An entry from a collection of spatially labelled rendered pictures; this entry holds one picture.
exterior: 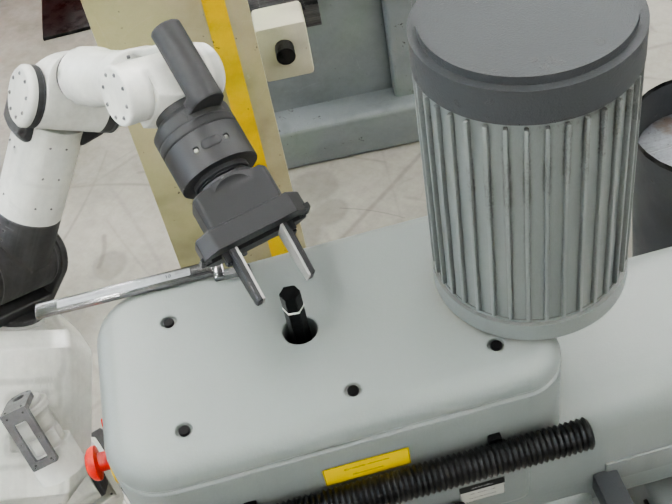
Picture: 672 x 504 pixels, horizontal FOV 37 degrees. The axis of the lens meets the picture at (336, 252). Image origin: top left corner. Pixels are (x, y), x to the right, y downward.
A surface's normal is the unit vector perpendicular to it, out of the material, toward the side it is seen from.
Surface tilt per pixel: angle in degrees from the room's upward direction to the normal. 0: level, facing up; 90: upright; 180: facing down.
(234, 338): 0
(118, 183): 0
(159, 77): 35
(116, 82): 74
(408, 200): 0
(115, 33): 90
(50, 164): 90
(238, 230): 30
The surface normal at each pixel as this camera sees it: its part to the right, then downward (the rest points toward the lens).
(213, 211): 0.13, -0.31
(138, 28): 0.22, 0.68
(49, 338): 0.33, -0.59
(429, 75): -0.83, 0.47
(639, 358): -0.15, -0.69
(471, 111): -0.57, 0.65
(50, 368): 0.41, 0.09
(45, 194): 0.52, 0.56
